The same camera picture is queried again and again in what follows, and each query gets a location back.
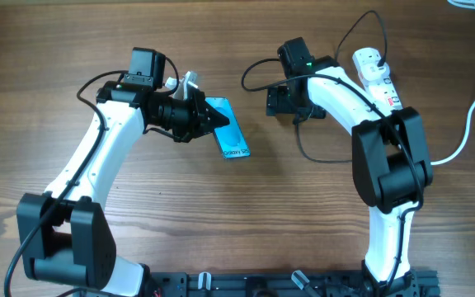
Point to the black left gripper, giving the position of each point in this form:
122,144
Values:
198,124

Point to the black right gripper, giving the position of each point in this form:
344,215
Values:
277,103

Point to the blue screen smartphone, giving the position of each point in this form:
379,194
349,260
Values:
229,138

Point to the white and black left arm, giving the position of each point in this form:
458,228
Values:
65,238

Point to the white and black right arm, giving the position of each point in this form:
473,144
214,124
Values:
390,159

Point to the white charger plug adapter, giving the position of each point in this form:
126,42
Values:
371,72

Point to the white power strip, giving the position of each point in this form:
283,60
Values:
382,90

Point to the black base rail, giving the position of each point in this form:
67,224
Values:
297,283

